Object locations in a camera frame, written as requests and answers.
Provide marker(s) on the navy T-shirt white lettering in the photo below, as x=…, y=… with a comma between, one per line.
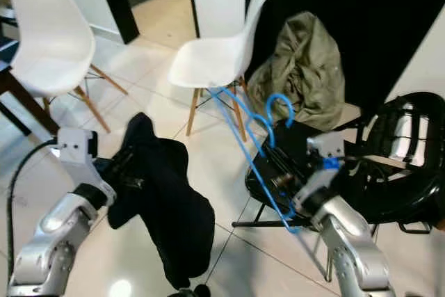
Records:
x=174, y=220

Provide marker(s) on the glossy black plastic chair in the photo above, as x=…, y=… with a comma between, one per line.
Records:
x=410, y=193

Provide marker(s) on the dark brown wooden table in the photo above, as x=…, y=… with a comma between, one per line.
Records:
x=28, y=99

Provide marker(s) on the black folding chair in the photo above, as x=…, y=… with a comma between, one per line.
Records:
x=292, y=140

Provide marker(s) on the olive green cloth sack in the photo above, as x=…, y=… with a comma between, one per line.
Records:
x=306, y=67

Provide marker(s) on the blue clothes hanger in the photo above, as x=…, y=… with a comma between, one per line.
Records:
x=280, y=95

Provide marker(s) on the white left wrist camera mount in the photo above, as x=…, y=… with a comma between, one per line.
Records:
x=78, y=149

